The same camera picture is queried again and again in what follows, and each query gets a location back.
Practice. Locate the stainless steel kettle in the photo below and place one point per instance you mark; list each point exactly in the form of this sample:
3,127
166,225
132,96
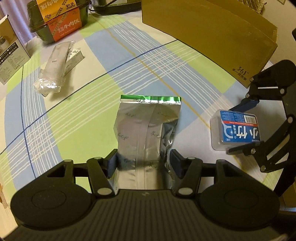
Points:
107,7

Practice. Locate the blue label clear box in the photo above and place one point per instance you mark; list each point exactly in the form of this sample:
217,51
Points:
230,129

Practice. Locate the brown cardboard box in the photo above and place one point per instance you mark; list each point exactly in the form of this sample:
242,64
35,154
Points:
229,33

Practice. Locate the clear plastic item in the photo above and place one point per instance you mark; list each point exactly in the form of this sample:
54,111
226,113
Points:
51,77

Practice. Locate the silver foil bag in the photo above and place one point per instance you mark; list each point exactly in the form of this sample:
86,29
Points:
145,128

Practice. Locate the white product box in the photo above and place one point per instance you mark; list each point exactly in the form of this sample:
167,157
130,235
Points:
13,53

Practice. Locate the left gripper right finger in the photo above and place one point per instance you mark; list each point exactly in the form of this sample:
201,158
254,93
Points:
187,173

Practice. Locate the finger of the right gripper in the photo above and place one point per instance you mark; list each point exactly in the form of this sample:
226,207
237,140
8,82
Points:
253,148
245,105

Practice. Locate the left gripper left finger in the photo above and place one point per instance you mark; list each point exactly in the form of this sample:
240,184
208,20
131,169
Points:
100,170

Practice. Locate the black orange meal box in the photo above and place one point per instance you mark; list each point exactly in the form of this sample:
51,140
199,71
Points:
51,21

